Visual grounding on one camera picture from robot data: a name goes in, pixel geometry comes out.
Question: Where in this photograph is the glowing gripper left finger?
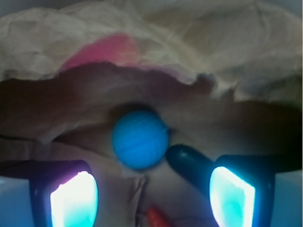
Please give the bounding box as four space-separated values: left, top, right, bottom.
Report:
0 160 98 227

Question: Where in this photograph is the blue rubber ball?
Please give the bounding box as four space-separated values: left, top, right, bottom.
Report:
112 111 169 170

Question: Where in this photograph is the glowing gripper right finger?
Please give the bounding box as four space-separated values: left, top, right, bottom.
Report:
209 155 303 227

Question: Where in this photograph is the brown paper bag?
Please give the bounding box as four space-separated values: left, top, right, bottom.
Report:
0 0 303 227

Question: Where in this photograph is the dark green toy cucumber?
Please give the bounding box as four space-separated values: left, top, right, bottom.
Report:
165 144 214 198

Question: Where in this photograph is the orange toy carrot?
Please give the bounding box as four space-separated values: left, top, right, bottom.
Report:
147 207 170 227

